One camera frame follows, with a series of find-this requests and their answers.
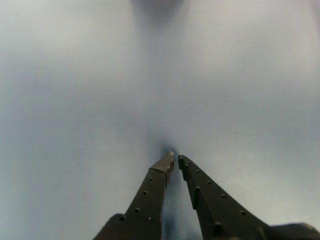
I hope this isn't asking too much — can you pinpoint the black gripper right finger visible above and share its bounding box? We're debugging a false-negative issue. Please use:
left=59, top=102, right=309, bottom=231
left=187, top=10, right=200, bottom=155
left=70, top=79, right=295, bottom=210
left=177, top=154, right=275, bottom=240

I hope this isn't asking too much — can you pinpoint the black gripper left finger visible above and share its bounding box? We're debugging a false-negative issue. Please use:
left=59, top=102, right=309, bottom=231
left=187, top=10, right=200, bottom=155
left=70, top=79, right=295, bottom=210
left=93, top=150, right=176, bottom=240

